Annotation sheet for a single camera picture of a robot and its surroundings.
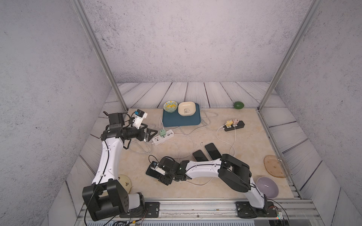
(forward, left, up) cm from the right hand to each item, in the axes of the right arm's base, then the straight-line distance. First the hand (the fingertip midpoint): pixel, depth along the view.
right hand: (162, 174), depth 84 cm
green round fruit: (+57, -57, +2) cm, 81 cm away
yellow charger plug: (+35, -45, +2) cm, 58 cm away
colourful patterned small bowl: (+55, 0, +3) cm, 55 cm away
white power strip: (+24, +5, +2) cm, 24 cm away
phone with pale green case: (+16, -32, -2) cm, 35 cm away
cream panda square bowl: (+54, -14, +1) cm, 55 cm away
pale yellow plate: (-4, +21, 0) cm, 21 cm away
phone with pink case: (+14, -23, -4) cm, 27 cm away
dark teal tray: (+45, -4, -1) cm, 45 cm away
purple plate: (-6, -60, -1) cm, 60 cm away
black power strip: (+38, -56, 0) cm, 67 cm away
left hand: (+17, +4, +23) cm, 29 cm away
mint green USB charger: (+26, +2, +6) cm, 27 cm away
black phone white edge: (-3, +3, +10) cm, 10 cm away
